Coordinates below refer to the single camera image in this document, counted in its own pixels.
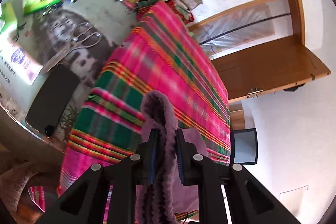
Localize purple fleece garment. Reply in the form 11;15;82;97
135;90;199;223

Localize black mesh office chair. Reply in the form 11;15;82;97
230;128;258;165

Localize brown fuzzy blanket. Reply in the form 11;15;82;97
1;147;60;223

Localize black smartphone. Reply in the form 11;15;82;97
26;64;80;138

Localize black bags on hook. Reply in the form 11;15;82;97
284;84;305;92

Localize white printed paper packet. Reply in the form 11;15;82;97
1;38;43;85

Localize metal scissors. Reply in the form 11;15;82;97
40;22;102;76

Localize pink plaid tablecloth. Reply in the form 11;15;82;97
28;0;232;224

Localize plastic covered door screen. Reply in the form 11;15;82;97
189;0;305;60

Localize glass top side table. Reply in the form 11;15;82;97
1;0;137;151

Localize red basket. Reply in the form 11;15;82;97
166;0;194;24

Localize white green tissue pack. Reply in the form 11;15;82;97
1;1;18;34

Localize wooden board against wall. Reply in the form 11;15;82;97
230;104;245;130

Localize wooden door with handle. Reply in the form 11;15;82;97
211;35;332;104

